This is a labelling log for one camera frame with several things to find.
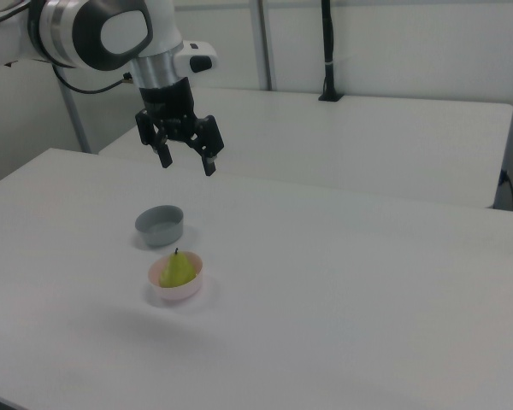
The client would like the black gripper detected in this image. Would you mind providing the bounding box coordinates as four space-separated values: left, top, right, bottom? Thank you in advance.
135 77 226 178

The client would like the green pear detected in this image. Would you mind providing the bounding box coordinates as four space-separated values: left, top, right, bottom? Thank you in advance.
158 248 198 290

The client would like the grey bowl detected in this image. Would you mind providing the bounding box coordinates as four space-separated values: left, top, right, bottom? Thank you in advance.
134 204 186 249

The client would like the pink bowl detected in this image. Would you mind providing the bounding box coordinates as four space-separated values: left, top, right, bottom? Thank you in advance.
147 250 206 302

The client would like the white side table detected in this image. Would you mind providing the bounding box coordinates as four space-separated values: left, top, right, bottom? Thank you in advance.
97 86 513 210

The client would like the black pole with base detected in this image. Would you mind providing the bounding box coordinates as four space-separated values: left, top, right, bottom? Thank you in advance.
317 0 344 103

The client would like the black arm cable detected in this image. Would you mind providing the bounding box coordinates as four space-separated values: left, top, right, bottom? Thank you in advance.
50 63 134 94

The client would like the black wall cable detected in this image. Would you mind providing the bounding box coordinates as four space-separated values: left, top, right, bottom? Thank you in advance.
497 169 513 212

